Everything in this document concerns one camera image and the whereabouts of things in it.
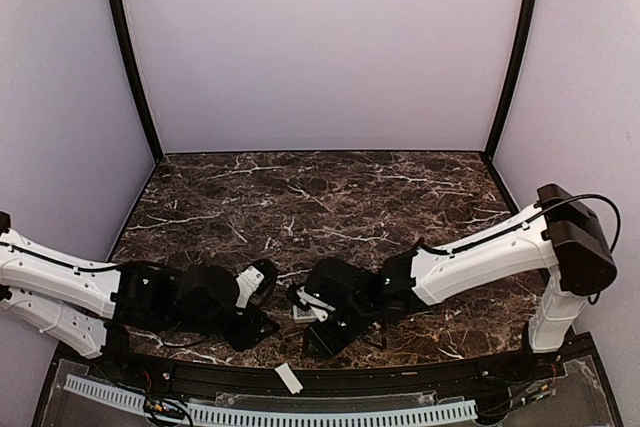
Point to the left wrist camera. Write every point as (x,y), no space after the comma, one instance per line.
(256,284)

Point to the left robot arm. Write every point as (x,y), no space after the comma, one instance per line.
(89,306)

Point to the white battery cover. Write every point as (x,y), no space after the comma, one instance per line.
(289,378)

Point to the white remote control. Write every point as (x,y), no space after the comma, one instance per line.
(303,316)

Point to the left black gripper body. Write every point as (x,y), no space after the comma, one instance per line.
(238,338)

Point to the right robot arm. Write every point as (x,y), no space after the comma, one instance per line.
(558,233)

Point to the black frame post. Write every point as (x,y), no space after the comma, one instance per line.
(128,56)
(516,58)

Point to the right black frame post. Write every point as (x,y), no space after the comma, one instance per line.
(516,58)

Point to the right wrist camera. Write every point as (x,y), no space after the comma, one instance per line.
(297,295)

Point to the left black frame post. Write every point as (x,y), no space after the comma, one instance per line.
(128,56)

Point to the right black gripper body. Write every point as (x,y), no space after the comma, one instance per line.
(356,320)

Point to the white slotted cable duct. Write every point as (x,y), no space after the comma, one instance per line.
(200,413)

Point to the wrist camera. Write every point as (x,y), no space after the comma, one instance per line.
(297,295)
(256,284)

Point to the black front rail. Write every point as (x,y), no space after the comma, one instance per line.
(187,373)

